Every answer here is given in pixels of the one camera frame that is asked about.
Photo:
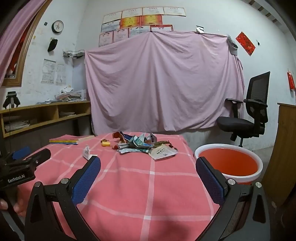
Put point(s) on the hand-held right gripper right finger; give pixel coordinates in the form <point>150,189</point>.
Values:
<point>210,180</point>

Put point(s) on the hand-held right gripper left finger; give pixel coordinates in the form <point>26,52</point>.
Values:
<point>86,178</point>

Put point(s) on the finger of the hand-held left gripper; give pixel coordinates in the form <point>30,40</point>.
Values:
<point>22,152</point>
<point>37,156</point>

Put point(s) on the small white tag packet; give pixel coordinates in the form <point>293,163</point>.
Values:
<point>86,153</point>

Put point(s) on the orange bucket with white rim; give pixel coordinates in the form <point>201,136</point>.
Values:
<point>231,162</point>

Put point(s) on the gold cylinder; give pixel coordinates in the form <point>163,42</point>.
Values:
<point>106,144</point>

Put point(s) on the red brown wrapper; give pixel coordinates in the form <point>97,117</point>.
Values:
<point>117,135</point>

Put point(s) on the white printed packet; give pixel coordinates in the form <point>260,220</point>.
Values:
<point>161,153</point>

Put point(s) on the dark blue wrapper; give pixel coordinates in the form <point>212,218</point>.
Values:
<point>129,139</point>

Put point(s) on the green and white wrapper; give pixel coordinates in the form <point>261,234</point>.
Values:
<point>138,141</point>

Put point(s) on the white and yellow wrapper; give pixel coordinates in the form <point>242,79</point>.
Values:
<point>151,138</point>

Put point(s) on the person's left hand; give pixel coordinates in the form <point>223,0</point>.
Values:
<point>20,207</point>

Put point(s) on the thick stack of shelf papers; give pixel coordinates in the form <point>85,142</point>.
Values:
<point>16,125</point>

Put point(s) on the yellow book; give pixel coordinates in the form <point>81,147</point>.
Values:
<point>62,142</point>

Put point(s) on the pink book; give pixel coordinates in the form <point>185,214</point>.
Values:
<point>69,138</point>

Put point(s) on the wooden shelf desk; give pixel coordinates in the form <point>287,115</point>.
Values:
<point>46,106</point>

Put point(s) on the thin stack of shelf papers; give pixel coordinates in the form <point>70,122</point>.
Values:
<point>67,114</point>

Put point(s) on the black gripper stand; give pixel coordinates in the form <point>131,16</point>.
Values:
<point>11,96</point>

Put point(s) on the black office chair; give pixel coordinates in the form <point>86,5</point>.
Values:
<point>235,125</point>

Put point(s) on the pile of papers and books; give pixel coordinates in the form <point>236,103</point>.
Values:
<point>67,95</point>

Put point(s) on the wooden cabinet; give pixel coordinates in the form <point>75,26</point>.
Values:
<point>284,150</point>

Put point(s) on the pink hanging sheet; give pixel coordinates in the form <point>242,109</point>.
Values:
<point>161,81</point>

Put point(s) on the pink curtain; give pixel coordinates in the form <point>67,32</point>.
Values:
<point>13,30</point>

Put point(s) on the red hanging ornament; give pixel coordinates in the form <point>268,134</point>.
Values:
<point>291,81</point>

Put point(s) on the grey cloth wad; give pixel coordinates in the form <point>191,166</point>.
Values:
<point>233,45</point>

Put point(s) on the silver clip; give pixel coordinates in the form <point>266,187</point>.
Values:
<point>200,29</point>

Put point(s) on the large wall calendar sheet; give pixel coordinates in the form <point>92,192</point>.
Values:
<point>48,71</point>

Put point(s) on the small wall calendar sheet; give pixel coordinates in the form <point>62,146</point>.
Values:
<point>60,74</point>

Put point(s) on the wooden window frame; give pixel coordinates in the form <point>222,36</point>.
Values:
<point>25,53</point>

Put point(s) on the black wall pouch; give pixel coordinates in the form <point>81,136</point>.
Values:
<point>52,45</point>

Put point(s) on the round wall clock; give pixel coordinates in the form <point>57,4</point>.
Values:
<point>57,26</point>

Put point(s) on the red paper wall decoration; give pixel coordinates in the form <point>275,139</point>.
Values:
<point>245,43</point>

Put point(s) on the group of wall certificates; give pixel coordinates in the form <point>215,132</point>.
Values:
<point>131,22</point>

